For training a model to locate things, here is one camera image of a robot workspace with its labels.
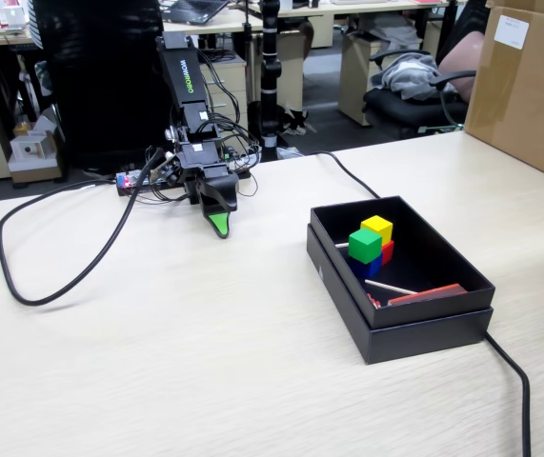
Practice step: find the large brown cardboard box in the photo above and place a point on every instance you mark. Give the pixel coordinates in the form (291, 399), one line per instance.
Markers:
(529, 95)

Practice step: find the robot controller board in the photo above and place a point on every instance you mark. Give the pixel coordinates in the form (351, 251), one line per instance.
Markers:
(123, 186)

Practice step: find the blue wooden cube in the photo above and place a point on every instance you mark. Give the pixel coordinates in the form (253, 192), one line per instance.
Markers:
(369, 269)

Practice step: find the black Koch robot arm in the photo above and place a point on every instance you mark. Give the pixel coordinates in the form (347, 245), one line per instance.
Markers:
(183, 76)

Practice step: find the black open box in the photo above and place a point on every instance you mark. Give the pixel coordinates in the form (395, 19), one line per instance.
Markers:
(424, 340)

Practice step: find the black camera stand pole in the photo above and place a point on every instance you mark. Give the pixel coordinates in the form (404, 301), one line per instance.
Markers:
(270, 71)

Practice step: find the yellow wooden cube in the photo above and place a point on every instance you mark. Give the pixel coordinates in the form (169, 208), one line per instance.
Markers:
(380, 227)

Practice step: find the flat red orange block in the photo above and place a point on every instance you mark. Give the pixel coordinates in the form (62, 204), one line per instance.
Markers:
(429, 294)

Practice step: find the green wooden cube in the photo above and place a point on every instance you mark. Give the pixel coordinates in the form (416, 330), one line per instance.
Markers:
(364, 246)

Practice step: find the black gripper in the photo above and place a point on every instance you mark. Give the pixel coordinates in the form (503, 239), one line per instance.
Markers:
(205, 170)

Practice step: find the beige office desk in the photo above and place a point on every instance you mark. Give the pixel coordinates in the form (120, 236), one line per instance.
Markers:
(231, 25)

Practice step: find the beige desk cabinet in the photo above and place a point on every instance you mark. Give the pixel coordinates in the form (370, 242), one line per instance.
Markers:
(350, 81)

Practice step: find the small white cardboard box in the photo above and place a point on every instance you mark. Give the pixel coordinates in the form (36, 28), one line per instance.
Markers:
(31, 150)

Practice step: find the black mesh office chair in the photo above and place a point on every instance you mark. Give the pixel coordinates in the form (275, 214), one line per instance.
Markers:
(109, 85)

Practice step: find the black office chair with armrests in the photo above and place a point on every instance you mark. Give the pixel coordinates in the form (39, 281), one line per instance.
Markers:
(395, 107)

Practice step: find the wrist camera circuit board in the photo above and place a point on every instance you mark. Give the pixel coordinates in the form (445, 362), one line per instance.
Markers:
(170, 175)

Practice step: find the black laptop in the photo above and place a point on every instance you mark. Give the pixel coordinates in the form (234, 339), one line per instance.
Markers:
(195, 9)

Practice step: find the long white stick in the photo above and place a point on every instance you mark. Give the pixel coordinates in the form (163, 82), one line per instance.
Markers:
(390, 287)

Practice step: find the grey clothes pile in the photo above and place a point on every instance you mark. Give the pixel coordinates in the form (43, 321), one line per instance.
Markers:
(409, 71)

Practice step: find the black cardboard box tray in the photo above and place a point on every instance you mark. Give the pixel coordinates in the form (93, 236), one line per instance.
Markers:
(433, 311)

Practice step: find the small red piece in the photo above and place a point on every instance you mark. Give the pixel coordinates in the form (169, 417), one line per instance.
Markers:
(374, 301)

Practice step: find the red wooden cube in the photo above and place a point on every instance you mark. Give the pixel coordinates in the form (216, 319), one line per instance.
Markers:
(388, 252)

